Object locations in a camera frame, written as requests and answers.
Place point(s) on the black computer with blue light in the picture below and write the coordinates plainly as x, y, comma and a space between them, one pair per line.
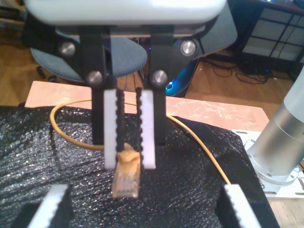
183, 78

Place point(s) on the black bubble mat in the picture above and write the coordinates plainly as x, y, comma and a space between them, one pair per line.
178, 190

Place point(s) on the blue-grey office chair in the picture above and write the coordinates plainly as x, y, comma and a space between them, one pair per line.
126, 54

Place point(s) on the dark shelf cabinet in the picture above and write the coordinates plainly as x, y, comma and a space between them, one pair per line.
273, 35

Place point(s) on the white camera bar with bracket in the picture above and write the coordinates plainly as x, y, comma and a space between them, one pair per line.
118, 9

